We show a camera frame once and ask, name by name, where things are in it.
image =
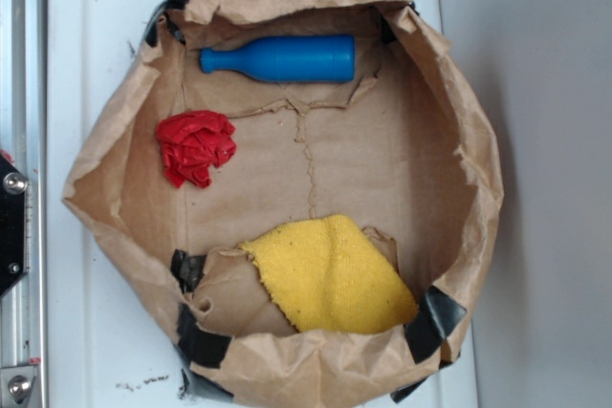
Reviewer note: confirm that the blue plastic bottle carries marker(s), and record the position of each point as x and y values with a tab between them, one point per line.
279	59

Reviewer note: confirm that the black mounting bracket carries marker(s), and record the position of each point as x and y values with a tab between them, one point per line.
13	224

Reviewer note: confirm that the white plastic tray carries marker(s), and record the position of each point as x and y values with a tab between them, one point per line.
105	350

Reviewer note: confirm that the crumpled red cloth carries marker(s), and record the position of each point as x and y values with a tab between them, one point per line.
192	142

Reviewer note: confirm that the brown paper bag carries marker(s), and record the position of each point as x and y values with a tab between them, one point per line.
404	149

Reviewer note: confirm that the yellow cloth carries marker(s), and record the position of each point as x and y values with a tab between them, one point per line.
325	274

